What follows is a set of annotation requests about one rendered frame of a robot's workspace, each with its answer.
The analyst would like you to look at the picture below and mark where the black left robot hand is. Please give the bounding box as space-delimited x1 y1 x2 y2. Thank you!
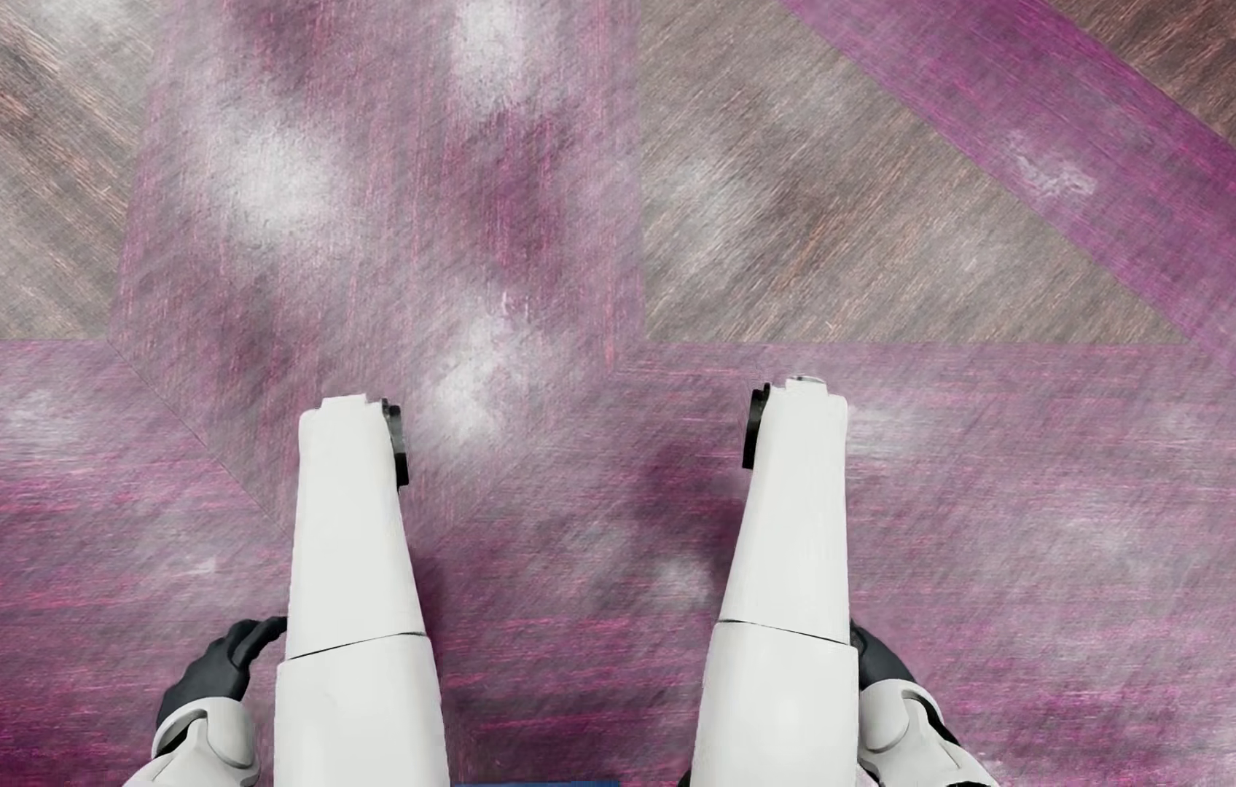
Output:
155 616 289 734

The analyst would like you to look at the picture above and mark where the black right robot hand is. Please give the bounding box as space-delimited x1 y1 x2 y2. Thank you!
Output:
850 621 917 692

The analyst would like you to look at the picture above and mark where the white right robot leg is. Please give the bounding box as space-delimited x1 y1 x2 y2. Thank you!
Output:
688 376 863 787

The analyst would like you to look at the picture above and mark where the white robot leg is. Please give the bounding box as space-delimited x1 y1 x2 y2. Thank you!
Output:
688 376 863 787
273 394 452 787

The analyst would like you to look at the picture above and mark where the white left robot leg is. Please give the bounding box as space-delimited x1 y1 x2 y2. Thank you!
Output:
273 394 452 787

